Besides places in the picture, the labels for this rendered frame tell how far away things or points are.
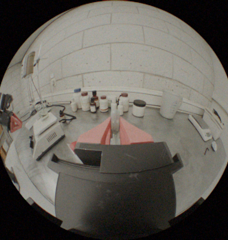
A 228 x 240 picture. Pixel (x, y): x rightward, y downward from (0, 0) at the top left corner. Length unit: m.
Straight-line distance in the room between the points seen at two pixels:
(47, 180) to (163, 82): 0.78
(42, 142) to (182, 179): 0.48
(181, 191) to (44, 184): 0.42
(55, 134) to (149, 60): 0.64
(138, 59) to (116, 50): 0.16
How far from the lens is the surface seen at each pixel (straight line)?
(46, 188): 0.31
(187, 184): 0.32
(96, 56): 0.60
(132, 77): 0.55
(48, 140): 0.33
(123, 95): 0.42
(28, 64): 0.76
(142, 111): 0.41
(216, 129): 0.77
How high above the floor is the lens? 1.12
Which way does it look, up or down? 35 degrees down
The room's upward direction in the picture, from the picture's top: straight up
